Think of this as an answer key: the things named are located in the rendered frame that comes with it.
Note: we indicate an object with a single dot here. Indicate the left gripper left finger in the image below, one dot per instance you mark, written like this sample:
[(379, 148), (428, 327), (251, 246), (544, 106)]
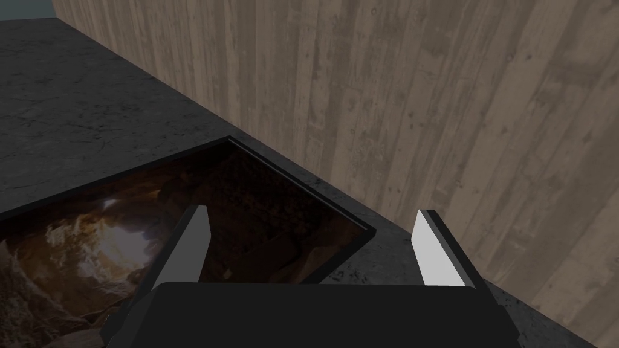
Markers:
[(186, 251)]

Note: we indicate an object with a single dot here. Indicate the black-framed brown cave picture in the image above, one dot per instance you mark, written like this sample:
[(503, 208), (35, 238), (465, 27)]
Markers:
[(96, 241)]

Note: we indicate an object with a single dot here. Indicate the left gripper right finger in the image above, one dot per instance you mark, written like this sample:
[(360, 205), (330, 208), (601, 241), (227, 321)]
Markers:
[(437, 258)]

